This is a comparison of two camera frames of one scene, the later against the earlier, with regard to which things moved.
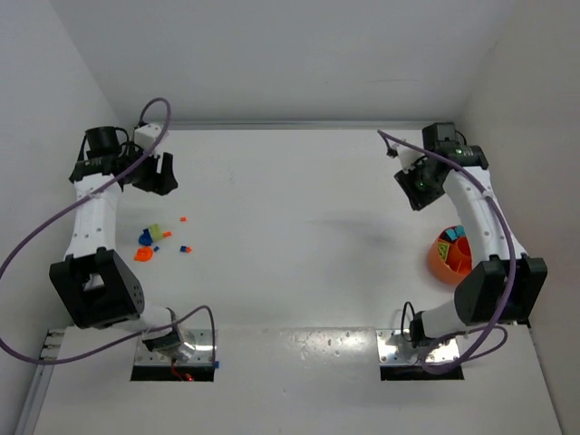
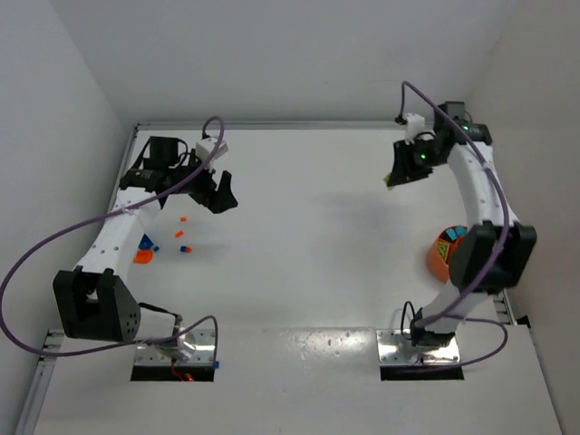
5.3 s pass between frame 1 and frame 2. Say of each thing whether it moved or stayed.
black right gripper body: moved
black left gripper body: moved
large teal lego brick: stayed
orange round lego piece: stayed
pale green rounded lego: moved
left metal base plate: stayed
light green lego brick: stayed
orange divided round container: stayed
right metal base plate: stayed
